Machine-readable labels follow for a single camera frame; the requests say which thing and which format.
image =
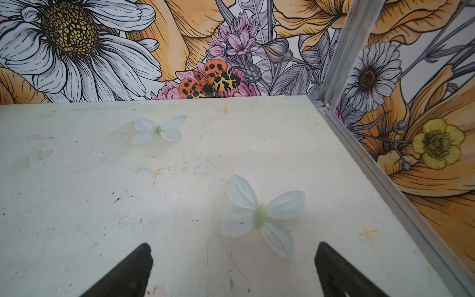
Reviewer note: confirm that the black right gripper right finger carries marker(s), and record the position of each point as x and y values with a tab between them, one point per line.
339	278

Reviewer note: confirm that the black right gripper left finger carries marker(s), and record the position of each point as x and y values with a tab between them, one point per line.
128	279

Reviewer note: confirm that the aluminium frame post right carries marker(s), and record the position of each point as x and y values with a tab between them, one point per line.
402	88

